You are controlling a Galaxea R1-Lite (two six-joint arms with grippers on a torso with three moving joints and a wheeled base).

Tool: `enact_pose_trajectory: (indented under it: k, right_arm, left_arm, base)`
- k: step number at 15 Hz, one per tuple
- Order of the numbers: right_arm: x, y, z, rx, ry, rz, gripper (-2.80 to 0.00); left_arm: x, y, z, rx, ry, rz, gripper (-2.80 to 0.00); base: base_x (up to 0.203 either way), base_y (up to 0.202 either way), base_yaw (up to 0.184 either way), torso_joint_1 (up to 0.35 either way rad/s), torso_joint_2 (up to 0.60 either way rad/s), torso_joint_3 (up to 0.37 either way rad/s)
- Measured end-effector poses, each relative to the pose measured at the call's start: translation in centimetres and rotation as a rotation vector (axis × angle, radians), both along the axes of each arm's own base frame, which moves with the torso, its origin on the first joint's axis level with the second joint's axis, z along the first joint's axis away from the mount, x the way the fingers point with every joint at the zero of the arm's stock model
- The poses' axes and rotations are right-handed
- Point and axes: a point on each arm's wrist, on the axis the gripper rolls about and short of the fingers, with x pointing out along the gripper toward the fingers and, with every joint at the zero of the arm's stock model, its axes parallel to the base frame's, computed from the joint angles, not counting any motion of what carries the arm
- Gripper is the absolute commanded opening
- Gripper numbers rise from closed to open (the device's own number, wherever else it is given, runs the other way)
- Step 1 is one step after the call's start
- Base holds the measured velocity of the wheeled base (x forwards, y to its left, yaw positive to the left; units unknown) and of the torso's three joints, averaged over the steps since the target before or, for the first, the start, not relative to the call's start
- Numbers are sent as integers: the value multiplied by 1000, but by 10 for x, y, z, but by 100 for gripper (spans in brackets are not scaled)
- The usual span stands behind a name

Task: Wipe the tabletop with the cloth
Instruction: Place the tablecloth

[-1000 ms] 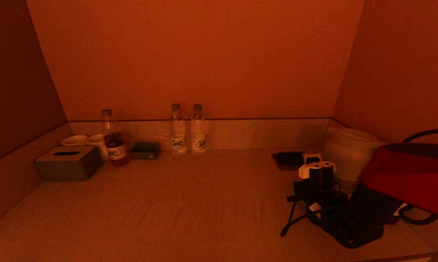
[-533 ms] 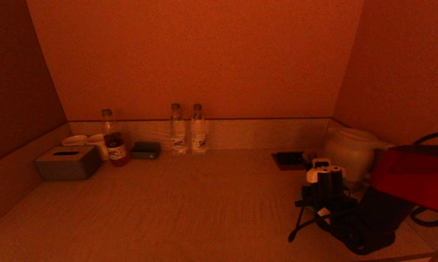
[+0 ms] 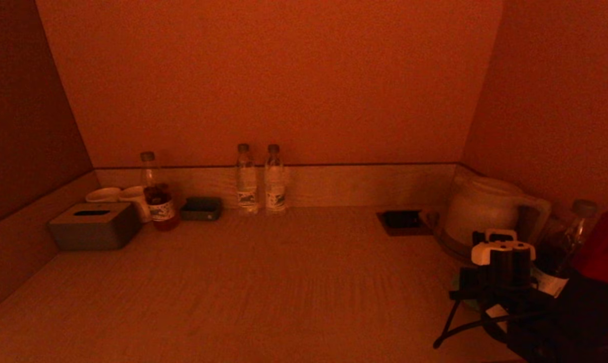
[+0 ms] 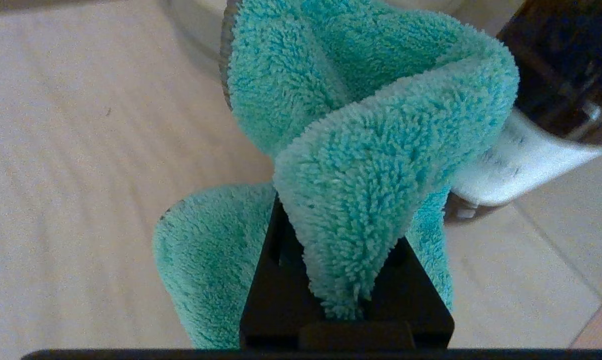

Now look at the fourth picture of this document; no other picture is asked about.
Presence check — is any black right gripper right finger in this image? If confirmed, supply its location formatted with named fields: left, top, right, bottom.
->
left=366, top=236, right=455, bottom=350

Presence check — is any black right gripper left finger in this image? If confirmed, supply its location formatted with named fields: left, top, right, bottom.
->
left=239, top=197, right=327, bottom=350

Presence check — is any teal fluffy cloth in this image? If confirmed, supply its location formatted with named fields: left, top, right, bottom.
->
left=152, top=0, right=520, bottom=350

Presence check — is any large dark drink bottle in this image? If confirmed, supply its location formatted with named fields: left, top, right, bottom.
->
left=443, top=0, right=602, bottom=223

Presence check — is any round kettle base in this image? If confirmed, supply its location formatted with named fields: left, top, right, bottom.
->
left=167, top=0, right=230, bottom=71

